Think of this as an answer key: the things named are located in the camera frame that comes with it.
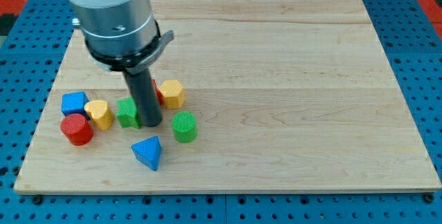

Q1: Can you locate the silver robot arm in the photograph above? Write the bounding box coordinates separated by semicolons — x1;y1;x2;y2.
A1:
69;0;174;75

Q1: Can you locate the yellow hexagon block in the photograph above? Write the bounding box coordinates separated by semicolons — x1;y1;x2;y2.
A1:
160;80;185;109

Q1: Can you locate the red star block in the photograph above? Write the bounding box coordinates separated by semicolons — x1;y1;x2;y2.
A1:
152;79;164;105

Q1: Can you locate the blue triangle block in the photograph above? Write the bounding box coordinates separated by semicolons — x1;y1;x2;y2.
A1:
131;136;162;171

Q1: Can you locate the green star block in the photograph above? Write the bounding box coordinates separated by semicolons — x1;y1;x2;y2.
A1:
116;97;142;129

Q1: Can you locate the wooden board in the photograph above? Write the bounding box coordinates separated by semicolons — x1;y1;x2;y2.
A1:
15;0;441;195

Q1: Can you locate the green cylinder block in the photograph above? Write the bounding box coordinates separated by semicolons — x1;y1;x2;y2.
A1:
171;111;198;143

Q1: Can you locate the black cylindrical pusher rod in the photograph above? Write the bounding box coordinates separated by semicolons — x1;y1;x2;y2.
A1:
123;69;162;127

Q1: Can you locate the yellow heart block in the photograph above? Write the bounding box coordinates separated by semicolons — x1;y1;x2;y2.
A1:
84;100;114;131

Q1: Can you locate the blue cube block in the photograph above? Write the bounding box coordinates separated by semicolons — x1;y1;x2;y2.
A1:
61;91;89;120

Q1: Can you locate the red cylinder block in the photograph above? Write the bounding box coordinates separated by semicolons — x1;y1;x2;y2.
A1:
60;113;94;146

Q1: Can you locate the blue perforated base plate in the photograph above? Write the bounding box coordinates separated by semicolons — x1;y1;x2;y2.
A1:
1;0;441;223

